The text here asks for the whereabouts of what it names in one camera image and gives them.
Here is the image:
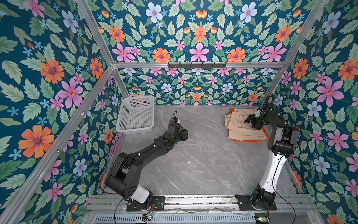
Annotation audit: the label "beige shorts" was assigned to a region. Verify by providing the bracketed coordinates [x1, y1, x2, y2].
[224, 108, 268, 141]

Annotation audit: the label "orange shorts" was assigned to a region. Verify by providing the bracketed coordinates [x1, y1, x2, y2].
[227, 108, 270, 142]

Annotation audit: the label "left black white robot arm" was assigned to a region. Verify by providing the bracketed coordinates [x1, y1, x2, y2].
[104, 118, 188, 205]

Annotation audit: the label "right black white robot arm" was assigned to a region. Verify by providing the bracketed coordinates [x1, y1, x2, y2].
[245, 103, 299, 210]

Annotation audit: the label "white plastic laundry basket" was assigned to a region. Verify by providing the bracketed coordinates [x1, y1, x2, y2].
[116, 95, 155, 135]

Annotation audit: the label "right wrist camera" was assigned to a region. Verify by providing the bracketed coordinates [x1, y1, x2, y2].
[254, 109, 263, 118]

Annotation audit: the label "black hook rail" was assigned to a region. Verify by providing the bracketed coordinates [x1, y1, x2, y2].
[167, 62, 227, 70]

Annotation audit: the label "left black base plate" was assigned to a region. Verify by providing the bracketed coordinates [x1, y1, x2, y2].
[126, 196, 165, 212]

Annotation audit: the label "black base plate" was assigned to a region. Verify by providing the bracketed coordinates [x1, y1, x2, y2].
[126, 196, 165, 212]
[235, 195, 277, 211]

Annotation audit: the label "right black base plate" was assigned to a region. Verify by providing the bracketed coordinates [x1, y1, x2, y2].
[235, 195, 277, 211]

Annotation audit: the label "white ventilated cable duct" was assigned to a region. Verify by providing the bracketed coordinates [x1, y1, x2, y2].
[93, 213, 256, 224]

